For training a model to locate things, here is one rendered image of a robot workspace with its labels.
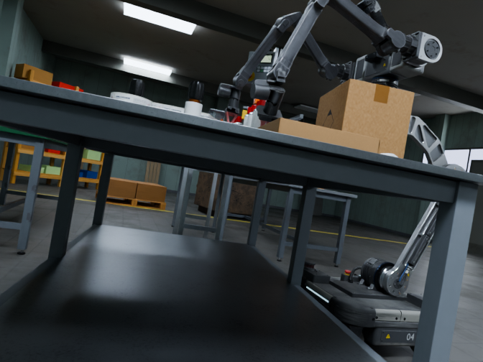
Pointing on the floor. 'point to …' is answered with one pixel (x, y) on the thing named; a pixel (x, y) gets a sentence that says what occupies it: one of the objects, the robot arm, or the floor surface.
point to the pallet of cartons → (136, 193)
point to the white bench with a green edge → (14, 136)
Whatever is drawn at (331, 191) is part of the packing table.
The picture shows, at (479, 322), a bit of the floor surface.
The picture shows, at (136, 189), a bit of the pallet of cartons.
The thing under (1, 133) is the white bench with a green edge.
